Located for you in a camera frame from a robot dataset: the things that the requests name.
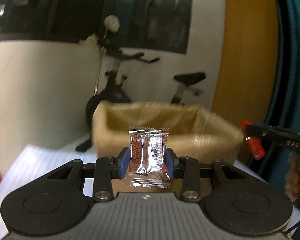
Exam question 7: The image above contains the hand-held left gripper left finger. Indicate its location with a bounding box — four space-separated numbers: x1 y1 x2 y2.
44 147 130 202

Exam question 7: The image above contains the cardboard box with plastic liner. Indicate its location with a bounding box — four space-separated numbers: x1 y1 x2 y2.
91 100 245 167

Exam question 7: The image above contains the black exercise bike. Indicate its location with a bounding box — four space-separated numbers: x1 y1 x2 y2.
75 37 207 152

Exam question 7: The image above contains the white cap on pole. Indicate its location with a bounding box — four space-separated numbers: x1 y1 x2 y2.
103 15 121 33

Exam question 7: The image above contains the white cloth on handlebar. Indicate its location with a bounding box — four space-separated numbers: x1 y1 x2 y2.
79 34 101 47

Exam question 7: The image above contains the small red snack packet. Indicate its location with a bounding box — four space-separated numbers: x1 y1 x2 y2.
241 119 266 161

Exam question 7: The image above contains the plaid tablecloth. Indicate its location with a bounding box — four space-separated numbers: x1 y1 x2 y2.
0 144 300 240

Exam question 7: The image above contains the dark window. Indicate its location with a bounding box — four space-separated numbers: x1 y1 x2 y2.
0 0 194 54

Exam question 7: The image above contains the clear packet with red snack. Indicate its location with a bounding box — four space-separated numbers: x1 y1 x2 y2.
123 126 171 189

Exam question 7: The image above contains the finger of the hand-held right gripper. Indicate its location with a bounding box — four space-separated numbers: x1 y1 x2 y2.
244 123 268 138

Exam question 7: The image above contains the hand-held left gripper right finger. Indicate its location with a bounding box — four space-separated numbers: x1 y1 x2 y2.
165 147 247 202

